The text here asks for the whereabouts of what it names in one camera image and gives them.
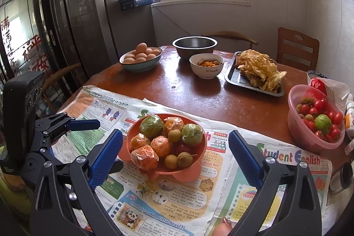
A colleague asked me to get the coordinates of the orange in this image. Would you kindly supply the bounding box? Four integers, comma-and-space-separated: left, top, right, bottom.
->
129, 133, 150, 152
130, 144, 159, 171
150, 135, 173, 158
163, 117, 185, 136

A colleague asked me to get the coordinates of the large green fruit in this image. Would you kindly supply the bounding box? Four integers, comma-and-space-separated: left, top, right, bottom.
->
139, 114, 164, 139

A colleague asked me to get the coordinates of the brown longan with stem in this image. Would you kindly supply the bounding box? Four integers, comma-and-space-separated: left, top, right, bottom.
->
177, 152, 195, 168

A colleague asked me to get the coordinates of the red cherry tomato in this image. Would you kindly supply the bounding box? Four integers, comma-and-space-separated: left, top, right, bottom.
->
174, 142, 191, 156

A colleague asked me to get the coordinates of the small green fruit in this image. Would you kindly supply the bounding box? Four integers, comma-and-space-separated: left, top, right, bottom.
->
181, 123, 203, 147

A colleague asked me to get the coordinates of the right hand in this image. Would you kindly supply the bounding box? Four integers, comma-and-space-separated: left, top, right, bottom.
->
211, 218, 233, 236

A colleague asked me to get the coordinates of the left newspaper sheet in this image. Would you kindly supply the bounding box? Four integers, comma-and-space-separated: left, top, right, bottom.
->
51, 84, 156, 228

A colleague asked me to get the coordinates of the newspaper sheet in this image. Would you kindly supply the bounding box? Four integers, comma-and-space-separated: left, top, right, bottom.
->
51, 84, 156, 228
96, 98, 332, 235

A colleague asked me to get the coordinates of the right newspaper sheet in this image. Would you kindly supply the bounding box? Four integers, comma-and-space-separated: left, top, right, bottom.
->
96, 98, 332, 235

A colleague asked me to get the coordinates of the pink basin of tomatoes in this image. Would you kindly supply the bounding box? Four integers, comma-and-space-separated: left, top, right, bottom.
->
287, 84, 345, 153

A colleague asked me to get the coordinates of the dark refrigerator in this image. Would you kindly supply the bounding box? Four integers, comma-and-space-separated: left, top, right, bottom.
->
49, 0, 157, 79

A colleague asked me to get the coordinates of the orange plastic fruit bowl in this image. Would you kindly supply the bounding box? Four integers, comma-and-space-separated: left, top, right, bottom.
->
118, 113, 207, 182

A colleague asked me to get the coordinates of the bowl of eggs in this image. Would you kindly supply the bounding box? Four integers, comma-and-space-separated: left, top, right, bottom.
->
119, 42, 163, 73

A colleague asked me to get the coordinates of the white plastic bag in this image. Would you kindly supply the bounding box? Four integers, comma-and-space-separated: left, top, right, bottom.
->
308, 77, 353, 114

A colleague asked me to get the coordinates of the black tray of fried food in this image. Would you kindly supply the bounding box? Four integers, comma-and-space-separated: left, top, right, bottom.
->
225, 49, 287, 96

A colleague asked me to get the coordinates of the steel mixing bowl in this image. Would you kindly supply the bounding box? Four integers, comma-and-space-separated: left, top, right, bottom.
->
172, 36, 218, 61

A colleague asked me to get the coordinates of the wooden chair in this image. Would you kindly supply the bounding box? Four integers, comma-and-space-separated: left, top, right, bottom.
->
277, 27, 319, 71

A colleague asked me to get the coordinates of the white ceramic bowl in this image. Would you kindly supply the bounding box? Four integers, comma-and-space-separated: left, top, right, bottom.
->
189, 53, 224, 80

